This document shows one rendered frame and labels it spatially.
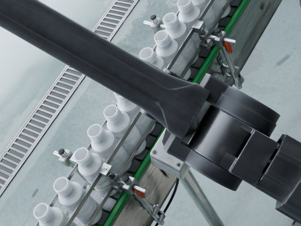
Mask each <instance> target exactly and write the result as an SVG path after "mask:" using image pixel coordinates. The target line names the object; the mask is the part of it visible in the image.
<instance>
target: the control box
mask: <svg viewBox="0 0 301 226"><path fill-rule="evenodd" d="M165 130H166V128H165ZM165 130H164V131H163V133H162V135H161V136H160V138H159V139H158V141H157V143H156V144H155V146H154V147H153V149H152V151H151V152H150V158H151V163H152V165H154V166H156V167H158V168H159V169H161V170H163V171H164V172H165V174H166V175H167V177H168V178H170V177H171V175H173V176H174V177H176V185H175V188H174V191H173V194H172V196H171V198H170V200H169V202H168V204H167V206H166V208H165V209H164V211H163V212H164V213H166V211H167V209H168V207H169V205H170V204H171V202H172V200H173V198H174V195H175V193H176V190H177V187H178V184H179V179H181V178H182V176H183V174H184V173H185V171H186V169H187V168H188V165H187V164H186V163H184V162H183V161H181V160H179V159H177V158H176V157H174V156H172V155H171V154H169V153H167V152H166V151H164V149H163V147H164V146H163V143H162V140H163V137H164V133H165Z"/></svg>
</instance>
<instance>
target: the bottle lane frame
mask: <svg viewBox="0 0 301 226"><path fill-rule="evenodd" d="M281 2H282V0H242V1H241V3H240V4H239V6H238V7H234V8H236V11H235V13H234V14H233V16H231V17H229V18H230V20H229V22H228V24H227V25H226V26H222V27H223V28H224V30H223V31H225V32H226V34H227V37H228V38H229V39H235V40H237V44H236V45H235V44H231V46H232V50H233V52H232V53H230V55H231V58H232V61H233V63H234V65H235V66H238V67H239V68H240V69H241V70H242V69H243V67H244V65H245V63H246V62H247V60H248V58H249V56H250V55H251V53H252V51H253V50H254V48H255V46H256V45H257V43H258V41H259V40H260V38H261V36H262V34H263V33H264V31H265V29H266V27H267V26H268V24H269V22H270V21H271V19H272V17H273V16H274V14H275V12H276V10H277V8H278V7H279V5H280V3H281ZM220 54H221V55H222V58H223V60H224V64H225V65H228V64H227V62H226V59H225V57H224V54H223V51H222V49H221V48H220V47H217V46H216V44H215V45H214V46H213V47H211V51H210V53H209V54H208V56H207V57H201V58H204V59H205V61H204V63H203V64H202V66H201V67H200V68H196V69H197V70H198V72H197V74H196V75H195V77H194V78H193V79H190V78H189V80H191V82H192V83H197V84H199V85H200V83H201V81H202V80H203V78H204V76H205V74H206V73H207V74H210V75H212V76H214V77H216V78H217V79H219V80H221V81H222V82H224V83H226V84H228V85H230V86H233V81H234V79H233V78H231V77H228V76H227V75H226V74H225V75H224V74H223V72H222V69H221V68H222V66H223V65H220V64H219V62H218V59H217V58H218V56H219V55H220ZM159 124H160V123H159ZM160 125H162V124H160ZM162 126H163V125H162ZM164 130H165V127H164V126H163V129H162V130H161V132H160V134H159V135H158V136H155V135H152V136H153V137H155V138H156V140H155V142H154V143H153V145H152V146H151V148H145V149H147V150H148V153H147V155H146V156H145V158H144V160H137V161H139V162H140V163H141V164H140V166H139V168H138V169H137V171H136V172H135V173H132V172H129V173H130V174H132V175H133V177H134V178H136V179H137V181H138V182H139V186H140V187H143V188H145V189H147V190H148V192H147V194H145V195H146V197H145V198H146V199H147V200H148V202H149V203H151V204H155V203H156V204H158V205H159V206H158V207H159V208H160V209H161V207H162V206H163V204H164V202H165V200H166V199H167V197H168V195H169V194H170V192H171V190H172V188H173V187H174V185H175V183H176V177H174V176H173V175H171V177H170V178H168V177H167V175H166V174H165V172H164V171H163V170H161V169H159V168H158V167H156V166H154V165H152V163H151V156H150V152H151V151H152V149H153V147H154V146H155V144H156V143H157V141H158V139H159V138H160V136H161V135H162V133H163V131H164ZM113 199H114V200H116V201H117V203H116V205H115V206H114V208H113V210H112V211H111V212H108V211H105V212H106V213H107V214H108V215H109V216H108V218H107V219H106V221H105V223H104V224H103V225H98V224H96V225H97V226H151V224H152V223H153V221H154V220H153V217H152V216H151V215H150V214H149V213H148V212H147V210H146V209H145V208H144V207H143V206H142V205H141V204H140V201H138V200H137V199H136V198H135V197H134V194H133V195H131V194H128V193H127V192H126V191H124V192H123V193H122V195H121V197H120V198H119V199H118V198H113Z"/></svg>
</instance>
